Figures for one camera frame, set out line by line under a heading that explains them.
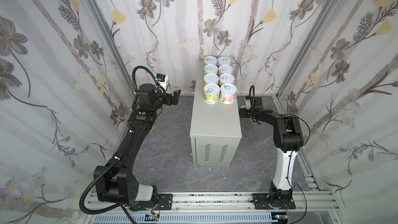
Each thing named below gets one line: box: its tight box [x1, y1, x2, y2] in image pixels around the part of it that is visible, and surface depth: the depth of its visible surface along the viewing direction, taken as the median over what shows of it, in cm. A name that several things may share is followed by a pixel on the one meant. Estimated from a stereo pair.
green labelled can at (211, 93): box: [203, 83, 221, 105], surface depth 69 cm
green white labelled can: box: [203, 64, 219, 76], surface depth 79 cm
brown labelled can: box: [218, 64, 234, 75], surface depth 79 cm
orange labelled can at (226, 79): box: [218, 73, 235, 86], surface depth 75 cm
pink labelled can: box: [217, 56, 232, 66], surface depth 84 cm
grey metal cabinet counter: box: [189, 60, 243, 167], surface depth 67 cm
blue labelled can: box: [203, 56, 218, 65], surface depth 84 cm
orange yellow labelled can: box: [203, 73, 220, 87], surface depth 74 cm
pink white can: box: [219, 83, 238, 105], surface depth 70 cm
